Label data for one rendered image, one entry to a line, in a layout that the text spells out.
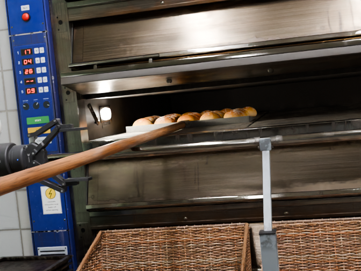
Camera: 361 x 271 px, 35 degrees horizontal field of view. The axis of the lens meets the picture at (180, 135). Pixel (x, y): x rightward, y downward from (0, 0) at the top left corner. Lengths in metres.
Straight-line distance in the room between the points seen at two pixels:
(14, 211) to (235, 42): 1.06
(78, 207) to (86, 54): 0.57
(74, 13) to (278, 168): 0.93
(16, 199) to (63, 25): 0.69
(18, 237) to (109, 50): 0.81
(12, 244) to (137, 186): 0.56
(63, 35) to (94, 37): 0.12
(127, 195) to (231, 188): 0.39
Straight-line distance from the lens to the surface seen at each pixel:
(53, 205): 2.23
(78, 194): 2.22
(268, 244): 1.48
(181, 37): 2.07
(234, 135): 2.04
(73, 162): 1.26
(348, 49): 1.89
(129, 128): 2.58
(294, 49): 1.89
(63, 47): 2.21
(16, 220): 2.34
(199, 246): 2.08
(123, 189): 2.15
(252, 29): 2.04
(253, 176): 2.05
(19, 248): 2.36
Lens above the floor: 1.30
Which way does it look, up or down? 3 degrees down
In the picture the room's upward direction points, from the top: 6 degrees counter-clockwise
